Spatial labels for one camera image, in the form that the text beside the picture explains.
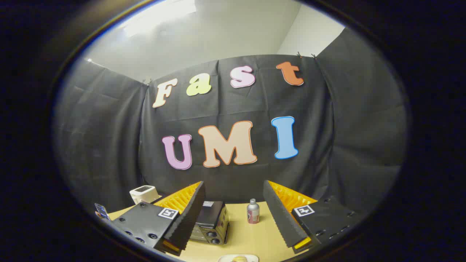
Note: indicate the silver bottle with pink label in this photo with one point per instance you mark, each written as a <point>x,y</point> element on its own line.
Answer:
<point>253,213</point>

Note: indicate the white pop-up toaster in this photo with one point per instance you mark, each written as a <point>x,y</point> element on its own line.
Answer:
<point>143,193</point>

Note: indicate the white plate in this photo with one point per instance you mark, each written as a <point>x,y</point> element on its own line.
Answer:
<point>224,258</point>

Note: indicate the yellow ridged bread roll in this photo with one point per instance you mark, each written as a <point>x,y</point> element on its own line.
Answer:
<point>239,259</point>

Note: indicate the smartphone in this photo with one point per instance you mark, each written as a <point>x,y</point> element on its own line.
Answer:
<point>102,211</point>

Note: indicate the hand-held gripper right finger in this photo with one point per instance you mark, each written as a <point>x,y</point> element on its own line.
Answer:
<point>278,218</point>

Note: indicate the black toaster oven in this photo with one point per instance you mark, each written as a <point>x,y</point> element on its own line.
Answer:
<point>213,218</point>

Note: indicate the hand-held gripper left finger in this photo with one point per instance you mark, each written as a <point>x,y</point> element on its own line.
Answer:
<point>189,218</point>

